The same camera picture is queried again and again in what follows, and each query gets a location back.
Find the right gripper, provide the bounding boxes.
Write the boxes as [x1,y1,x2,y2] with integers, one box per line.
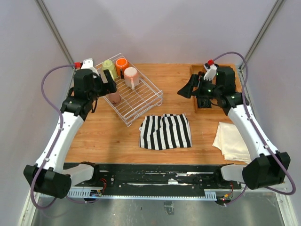
[178,74,222,100]

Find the small pink mug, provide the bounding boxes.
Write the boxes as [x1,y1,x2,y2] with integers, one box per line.
[108,92,121,104]

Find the large pink mug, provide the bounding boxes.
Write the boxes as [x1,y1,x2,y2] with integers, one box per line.
[124,67,139,90]

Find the light green mug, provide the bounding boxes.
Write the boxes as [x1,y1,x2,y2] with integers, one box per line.
[102,60,118,80]

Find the orange mug black handle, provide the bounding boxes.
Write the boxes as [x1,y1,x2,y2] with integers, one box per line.
[115,57,129,79]

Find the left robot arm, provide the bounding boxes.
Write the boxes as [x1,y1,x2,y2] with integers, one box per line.
[24,69,117,199]

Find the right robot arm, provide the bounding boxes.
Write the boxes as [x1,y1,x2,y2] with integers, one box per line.
[177,66,291,190]

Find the dark green rolled sock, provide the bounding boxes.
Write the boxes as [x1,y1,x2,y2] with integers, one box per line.
[197,98,212,109]

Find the wooden compartment tray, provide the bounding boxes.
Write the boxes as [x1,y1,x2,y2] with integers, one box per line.
[190,64,242,115]

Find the black white striped cloth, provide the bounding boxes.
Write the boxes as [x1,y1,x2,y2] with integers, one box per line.
[139,113,192,150]

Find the cream folded cloth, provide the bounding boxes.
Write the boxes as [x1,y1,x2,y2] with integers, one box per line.
[212,122,251,164]

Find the white wire dish rack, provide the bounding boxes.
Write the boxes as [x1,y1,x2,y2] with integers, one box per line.
[95,53,163,127]

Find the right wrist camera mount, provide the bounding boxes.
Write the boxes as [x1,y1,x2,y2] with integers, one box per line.
[203,63,217,81]

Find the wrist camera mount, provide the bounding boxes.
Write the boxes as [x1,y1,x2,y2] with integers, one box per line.
[81,58,99,76]
[203,63,217,81]

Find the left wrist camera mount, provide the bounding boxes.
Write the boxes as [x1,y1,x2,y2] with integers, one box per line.
[81,58,99,76]

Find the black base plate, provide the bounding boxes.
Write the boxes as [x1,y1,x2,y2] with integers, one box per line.
[76,164,241,199]

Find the aluminium frame rail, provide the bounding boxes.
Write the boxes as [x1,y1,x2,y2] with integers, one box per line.
[17,168,293,226]

